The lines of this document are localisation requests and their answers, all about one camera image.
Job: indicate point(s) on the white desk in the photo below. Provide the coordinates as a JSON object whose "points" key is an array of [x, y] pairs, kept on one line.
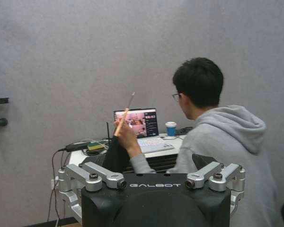
{"points": [[161, 156]]}

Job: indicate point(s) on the black power adapter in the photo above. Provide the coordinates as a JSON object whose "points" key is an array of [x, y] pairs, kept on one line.
{"points": [[77, 146]]}

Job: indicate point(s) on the white keyboard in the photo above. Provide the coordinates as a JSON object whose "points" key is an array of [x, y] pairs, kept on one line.
{"points": [[156, 144]]}

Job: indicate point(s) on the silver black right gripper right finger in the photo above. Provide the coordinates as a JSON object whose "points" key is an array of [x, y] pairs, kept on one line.
{"points": [[223, 173]]}

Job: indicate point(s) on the wooden clothes hanger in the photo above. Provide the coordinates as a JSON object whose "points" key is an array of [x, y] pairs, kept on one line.
{"points": [[121, 120]]}

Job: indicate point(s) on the open laptop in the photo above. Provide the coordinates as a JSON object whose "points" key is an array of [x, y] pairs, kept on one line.
{"points": [[142, 121]]}

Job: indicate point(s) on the person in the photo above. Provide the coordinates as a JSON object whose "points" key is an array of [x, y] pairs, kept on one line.
{"points": [[217, 146]]}

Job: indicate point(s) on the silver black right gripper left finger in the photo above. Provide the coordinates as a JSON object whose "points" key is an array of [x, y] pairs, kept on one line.
{"points": [[94, 173]]}

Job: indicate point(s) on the blue and white paper cup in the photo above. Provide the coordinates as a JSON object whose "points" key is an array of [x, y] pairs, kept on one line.
{"points": [[171, 130]]}

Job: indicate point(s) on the yellow and green sponge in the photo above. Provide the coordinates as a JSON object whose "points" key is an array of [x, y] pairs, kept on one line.
{"points": [[95, 145]]}

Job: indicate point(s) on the black garment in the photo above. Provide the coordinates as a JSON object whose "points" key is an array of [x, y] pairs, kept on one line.
{"points": [[114, 153]]}

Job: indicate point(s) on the thin black antenna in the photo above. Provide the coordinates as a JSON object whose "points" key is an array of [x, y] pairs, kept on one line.
{"points": [[107, 132]]}

